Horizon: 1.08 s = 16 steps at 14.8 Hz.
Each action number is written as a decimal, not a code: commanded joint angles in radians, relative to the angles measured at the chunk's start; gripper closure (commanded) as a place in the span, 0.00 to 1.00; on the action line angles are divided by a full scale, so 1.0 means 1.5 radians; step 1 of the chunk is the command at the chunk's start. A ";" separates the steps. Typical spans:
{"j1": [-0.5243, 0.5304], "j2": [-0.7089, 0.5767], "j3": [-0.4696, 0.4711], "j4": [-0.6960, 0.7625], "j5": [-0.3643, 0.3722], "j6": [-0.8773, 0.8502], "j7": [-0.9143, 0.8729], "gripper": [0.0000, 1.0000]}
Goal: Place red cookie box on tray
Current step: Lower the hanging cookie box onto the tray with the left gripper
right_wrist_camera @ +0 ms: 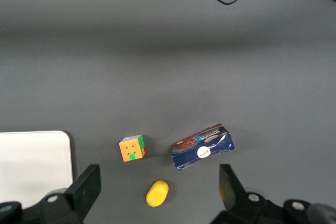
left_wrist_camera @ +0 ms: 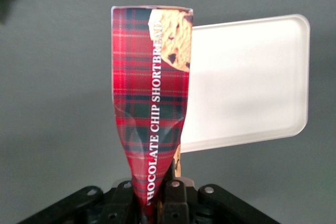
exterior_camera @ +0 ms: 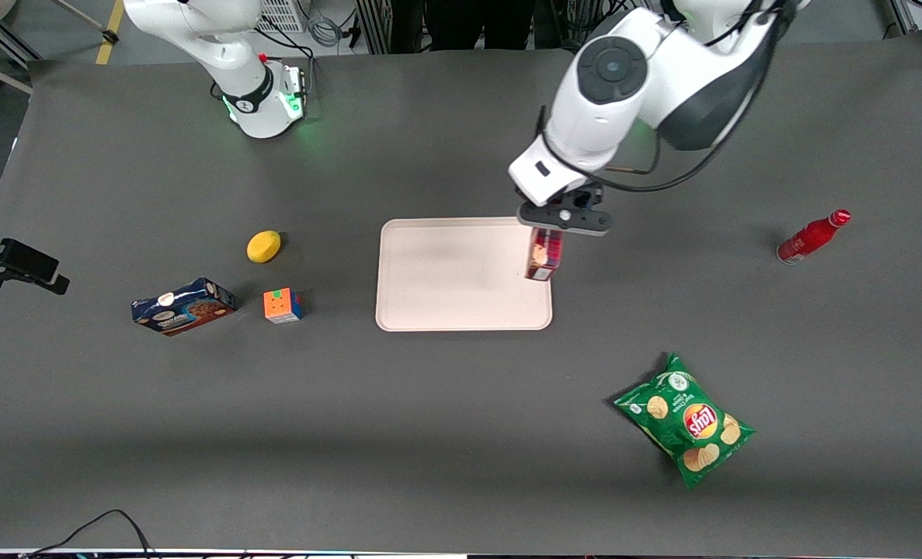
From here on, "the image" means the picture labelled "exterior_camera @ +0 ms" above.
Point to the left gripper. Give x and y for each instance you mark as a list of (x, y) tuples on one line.
[(589, 199)]

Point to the red tartan cookie box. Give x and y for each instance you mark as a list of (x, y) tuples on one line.
[(544, 256)]

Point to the beige plastic tray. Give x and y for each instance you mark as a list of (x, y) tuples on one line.
[(460, 279)]

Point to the blue cookie box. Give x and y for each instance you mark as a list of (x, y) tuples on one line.
[(185, 307)]

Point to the person in black trousers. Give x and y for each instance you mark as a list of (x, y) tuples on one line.
[(460, 23)]

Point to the red soda bottle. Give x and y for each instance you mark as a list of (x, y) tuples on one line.
[(810, 237)]

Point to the yellow lemon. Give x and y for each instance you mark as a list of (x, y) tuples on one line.
[(263, 247)]

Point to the green chips bag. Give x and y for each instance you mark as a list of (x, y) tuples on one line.
[(686, 423)]

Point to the colourful puzzle cube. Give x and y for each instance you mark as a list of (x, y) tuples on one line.
[(280, 306)]

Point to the dark grey table mat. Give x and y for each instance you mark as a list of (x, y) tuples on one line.
[(460, 427)]

